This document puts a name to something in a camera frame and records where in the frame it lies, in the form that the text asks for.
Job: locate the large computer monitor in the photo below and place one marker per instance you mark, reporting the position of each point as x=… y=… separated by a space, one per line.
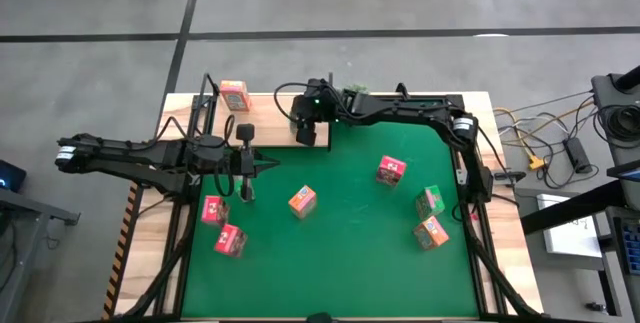
x=570 y=208

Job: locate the orange Mini Wheats cereal box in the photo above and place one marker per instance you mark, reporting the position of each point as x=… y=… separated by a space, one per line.
x=235 y=97
x=302 y=200
x=431 y=233

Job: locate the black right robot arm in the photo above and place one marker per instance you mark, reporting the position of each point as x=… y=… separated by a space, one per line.
x=400 y=109

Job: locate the dark office desk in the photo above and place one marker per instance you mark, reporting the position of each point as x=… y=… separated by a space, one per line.
x=570 y=288

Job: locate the pale green potted plant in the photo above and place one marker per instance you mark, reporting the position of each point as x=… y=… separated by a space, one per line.
x=357 y=88

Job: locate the white paper pad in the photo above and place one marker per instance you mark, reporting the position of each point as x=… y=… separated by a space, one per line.
x=570 y=228

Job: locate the black computer keyboard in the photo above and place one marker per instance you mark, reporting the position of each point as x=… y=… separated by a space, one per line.
x=631 y=245

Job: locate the thin black shelf frame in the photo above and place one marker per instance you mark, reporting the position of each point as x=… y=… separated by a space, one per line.
x=330 y=138

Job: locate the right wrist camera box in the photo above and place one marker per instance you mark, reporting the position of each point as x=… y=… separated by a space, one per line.
x=302 y=113

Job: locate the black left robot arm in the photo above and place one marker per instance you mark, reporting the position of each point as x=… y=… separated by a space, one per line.
x=125 y=150

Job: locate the wooden shelf board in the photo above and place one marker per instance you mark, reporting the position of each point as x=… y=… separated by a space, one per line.
x=270 y=123

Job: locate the black power adapter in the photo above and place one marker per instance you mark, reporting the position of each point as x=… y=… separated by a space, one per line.
x=577 y=155

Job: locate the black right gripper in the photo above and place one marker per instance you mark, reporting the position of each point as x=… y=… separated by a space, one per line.
x=327 y=110

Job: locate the yellow power plug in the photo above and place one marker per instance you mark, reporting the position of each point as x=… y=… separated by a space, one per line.
x=537 y=163

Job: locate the black device blue light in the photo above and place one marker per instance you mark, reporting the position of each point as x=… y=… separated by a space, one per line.
x=10 y=175

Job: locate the red Froot Loops cereal box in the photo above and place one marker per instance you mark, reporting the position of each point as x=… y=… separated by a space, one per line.
x=230 y=240
x=391 y=169
x=214 y=210

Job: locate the green table mat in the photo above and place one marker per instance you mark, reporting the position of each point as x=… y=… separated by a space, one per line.
x=350 y=263

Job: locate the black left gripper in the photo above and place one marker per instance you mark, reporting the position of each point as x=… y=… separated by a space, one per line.
x=242 y=163

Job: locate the black screen blue edge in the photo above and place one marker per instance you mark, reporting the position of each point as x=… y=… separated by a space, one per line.
x=625 y=170

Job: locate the grey equipment stand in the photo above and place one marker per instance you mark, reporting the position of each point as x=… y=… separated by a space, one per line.
x=607 y=93

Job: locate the white metal base bracket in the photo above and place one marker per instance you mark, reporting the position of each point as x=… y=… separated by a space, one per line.
x=461 y=177

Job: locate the black aluminium rig frame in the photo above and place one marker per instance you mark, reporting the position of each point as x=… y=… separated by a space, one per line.
x=480 y=263

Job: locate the dark grey desk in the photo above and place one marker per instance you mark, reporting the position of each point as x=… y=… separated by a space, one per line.
x=20 y=243

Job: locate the yellow black hazard tape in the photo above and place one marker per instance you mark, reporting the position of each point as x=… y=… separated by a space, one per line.
x=120 y=253

